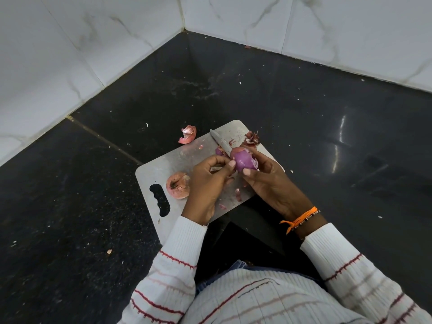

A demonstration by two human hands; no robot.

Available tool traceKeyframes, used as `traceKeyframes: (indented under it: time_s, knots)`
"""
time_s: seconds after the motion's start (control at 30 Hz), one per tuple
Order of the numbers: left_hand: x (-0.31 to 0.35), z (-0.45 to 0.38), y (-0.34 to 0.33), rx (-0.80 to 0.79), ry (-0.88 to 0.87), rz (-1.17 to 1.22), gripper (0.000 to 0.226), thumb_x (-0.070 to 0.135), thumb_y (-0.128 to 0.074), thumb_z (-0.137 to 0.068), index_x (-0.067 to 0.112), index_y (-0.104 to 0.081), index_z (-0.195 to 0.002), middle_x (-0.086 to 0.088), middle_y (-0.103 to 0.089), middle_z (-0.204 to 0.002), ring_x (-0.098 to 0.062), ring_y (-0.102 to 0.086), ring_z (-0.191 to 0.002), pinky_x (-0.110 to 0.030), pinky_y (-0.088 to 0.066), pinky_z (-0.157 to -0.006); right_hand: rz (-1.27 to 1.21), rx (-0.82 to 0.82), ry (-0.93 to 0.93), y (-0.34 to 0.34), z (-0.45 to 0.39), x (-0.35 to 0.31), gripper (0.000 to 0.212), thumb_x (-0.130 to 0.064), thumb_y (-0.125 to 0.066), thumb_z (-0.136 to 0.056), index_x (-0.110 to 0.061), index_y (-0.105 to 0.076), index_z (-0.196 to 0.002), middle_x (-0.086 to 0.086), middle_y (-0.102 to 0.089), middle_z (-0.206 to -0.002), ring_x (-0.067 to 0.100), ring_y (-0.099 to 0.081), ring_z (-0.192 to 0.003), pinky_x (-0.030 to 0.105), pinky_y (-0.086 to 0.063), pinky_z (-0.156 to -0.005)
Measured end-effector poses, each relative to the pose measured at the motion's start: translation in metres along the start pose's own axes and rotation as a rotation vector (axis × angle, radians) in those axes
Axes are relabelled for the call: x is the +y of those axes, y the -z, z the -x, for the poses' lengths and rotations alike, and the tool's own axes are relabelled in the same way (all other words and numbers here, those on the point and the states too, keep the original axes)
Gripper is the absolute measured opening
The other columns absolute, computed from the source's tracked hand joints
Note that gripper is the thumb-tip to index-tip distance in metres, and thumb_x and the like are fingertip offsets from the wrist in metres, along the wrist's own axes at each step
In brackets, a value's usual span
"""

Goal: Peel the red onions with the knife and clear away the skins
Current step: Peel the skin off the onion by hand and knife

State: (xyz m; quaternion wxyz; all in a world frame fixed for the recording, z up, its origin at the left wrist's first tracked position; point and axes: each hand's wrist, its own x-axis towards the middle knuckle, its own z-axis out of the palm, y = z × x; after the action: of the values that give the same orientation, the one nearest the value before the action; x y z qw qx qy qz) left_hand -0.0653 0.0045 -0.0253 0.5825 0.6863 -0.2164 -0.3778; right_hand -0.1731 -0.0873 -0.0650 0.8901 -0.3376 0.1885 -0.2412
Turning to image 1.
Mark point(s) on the red onion with dry roots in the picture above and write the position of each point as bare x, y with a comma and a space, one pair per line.
177, 187

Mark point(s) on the person's left forearm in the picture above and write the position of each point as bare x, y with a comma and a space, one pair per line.
168, 273

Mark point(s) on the person's right forearm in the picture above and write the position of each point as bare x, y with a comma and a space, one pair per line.
354, 273

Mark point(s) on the steel cutting board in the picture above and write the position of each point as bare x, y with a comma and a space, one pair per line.
162, 168

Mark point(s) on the orange thread wristband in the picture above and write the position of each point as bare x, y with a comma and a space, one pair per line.
302, 217

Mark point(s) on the person's left hand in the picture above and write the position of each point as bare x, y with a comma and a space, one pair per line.
206, 188

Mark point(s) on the onion peel piece off board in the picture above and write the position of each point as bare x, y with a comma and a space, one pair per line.
187, 135

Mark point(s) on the white striped sweater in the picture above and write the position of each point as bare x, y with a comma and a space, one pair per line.
263, 300

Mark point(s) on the person's right hand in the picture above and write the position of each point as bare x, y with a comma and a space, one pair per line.
280, 188

